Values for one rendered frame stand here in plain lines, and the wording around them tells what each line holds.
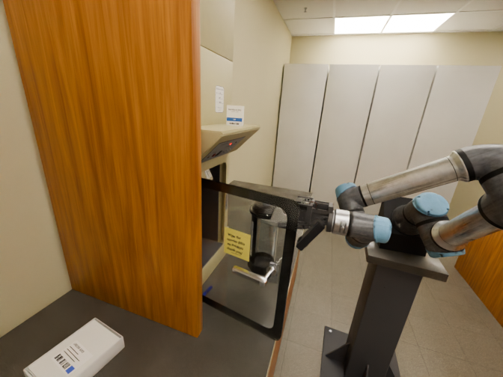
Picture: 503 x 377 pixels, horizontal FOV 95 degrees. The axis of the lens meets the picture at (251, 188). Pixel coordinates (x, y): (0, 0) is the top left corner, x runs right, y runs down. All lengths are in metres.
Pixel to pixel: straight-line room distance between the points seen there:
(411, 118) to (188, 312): 3.47
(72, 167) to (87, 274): 0.35
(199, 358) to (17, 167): 0.71
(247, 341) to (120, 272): 0.42
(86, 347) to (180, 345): 0.23
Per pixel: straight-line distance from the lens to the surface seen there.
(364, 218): 0.73
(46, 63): 0.77
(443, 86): 3.82
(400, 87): 3.70
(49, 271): 1.02
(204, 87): 0.72
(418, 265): 1.34
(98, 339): 0.81
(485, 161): 0.85
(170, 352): 0.78
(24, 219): 0.92
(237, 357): 0.76
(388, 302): 1.51
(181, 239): 0.60
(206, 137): 0.57
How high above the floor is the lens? 1.57
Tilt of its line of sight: 19 degrees down
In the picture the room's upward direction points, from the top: 4 degrees clockwise
